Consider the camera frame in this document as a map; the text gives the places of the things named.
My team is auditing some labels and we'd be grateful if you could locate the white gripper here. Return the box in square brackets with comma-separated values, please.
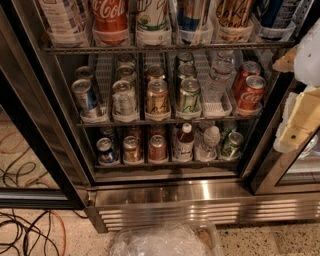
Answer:
[272, 46, 320, 153]

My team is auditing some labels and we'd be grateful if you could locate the orange gold can bottom shelf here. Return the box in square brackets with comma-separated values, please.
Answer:
[123, 135, 142, 163]

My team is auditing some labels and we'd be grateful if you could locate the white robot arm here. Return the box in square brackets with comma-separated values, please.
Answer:
[273, 19, 320, 153]

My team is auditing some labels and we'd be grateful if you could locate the red coca-cola can front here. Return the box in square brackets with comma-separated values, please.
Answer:
[237, 75, 266, 111]

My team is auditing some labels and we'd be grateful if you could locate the red coca-cola can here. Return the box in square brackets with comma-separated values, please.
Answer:
[237, 75, 266, 111]
[231, 61, 261, 97]

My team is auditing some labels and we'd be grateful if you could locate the red coca-cola can rear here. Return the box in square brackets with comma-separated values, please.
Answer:
[231, 61, 261, 97]

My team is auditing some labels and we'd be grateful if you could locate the dark blue bottle top shelf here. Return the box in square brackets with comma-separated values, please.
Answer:
[255, 0, 301, 41]

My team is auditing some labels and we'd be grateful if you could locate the water bottle middle shelf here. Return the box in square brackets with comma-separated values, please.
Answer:
[203, 50, 235, 103]

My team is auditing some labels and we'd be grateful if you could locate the right glass fridge door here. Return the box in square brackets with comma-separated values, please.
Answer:
[250, 126, 320, 196]

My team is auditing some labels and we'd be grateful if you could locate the glass fridge door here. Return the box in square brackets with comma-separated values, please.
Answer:
[1, 63, 86, 209]
[250, 126, 320, 196]

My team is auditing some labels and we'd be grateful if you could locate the green can bottom shelf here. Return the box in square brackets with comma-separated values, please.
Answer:
[220, 132, 244, 158]

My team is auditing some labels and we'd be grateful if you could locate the green can shelf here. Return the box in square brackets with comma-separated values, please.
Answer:
[177, 78, 200, 113]
[177, 64, 197, 80]
[220, 132, 244, 158]

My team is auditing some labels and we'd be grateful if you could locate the green can middle shelf front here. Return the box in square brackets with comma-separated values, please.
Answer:
[177, 78, 200, 113]

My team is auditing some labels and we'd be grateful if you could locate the clear water bottle bottom shelf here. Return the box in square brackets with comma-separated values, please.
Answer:
[196, 126, 220, 162]

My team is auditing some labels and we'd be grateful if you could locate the gold can middle shelf front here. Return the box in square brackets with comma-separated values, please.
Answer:
[146, 79, 169, 115]

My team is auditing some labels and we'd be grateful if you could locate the red can bottom shelf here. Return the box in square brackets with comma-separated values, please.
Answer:
[149, 135, 167, 161]

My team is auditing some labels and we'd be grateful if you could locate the green white bottle top shelf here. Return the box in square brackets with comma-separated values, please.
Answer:
[136, 0, 168, 45]

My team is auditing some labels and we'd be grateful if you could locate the stainless steel fridge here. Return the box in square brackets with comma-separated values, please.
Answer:
[0, 0, 320, 233]

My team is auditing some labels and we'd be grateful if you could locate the silver can shelf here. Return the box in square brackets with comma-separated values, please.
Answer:
[116, 65, 136, 85]
[112, 80, 136, 116]

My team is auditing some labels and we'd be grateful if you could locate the silver can middle shelf front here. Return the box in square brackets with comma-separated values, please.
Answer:
[112, 80, 136, 116]

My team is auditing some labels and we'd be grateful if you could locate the coca-cola bottle top shelf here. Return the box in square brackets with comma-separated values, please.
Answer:
[90, 0, 127, 45]

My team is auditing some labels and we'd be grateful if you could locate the blue pepsi can bottom shelf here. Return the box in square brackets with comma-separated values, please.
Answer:
[96, 137, 118, 164]

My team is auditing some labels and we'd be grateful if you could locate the blue can middle shelf front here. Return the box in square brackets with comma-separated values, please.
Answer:
[71, 78, 102, 118]

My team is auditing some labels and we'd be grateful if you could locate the blue can middle shelf rear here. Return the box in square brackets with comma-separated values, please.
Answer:
[75, 66, 99, 90]

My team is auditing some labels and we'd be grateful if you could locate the white label bottle top shelf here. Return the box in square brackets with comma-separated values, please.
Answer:
[38, 0, 91, 48]

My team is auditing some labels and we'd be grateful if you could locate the left glass fridge door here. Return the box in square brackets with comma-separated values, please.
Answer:
[1, 63, 86, 209]

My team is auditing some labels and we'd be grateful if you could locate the brown juice bottle white cap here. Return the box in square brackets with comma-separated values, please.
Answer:
[174, 122, 194, 162]

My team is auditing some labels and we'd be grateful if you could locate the clear plastic bag bin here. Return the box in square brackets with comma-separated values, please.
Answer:
[108, 221, 224, 256]

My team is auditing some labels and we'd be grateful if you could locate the orange floor cable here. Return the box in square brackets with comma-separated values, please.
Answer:
[49, 209, 68, 256]

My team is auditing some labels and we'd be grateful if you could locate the black floor cable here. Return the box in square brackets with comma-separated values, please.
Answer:
[0, 209, 88, 256]

